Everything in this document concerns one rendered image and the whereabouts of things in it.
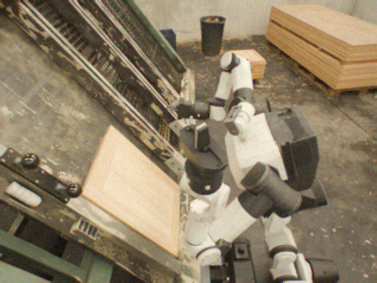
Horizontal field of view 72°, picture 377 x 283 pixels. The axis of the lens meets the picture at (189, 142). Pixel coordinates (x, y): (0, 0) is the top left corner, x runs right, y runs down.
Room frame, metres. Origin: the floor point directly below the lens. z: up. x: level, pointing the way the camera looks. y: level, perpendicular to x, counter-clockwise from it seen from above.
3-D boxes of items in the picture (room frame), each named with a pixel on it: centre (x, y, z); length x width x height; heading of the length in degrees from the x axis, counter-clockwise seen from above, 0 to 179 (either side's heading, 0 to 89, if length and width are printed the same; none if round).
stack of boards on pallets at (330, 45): (4.71, -2.40, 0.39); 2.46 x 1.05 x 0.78; 11
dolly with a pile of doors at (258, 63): (4.11, -0.88, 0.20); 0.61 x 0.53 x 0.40; 11
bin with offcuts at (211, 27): (5.34, -0.45, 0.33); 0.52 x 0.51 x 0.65; 11
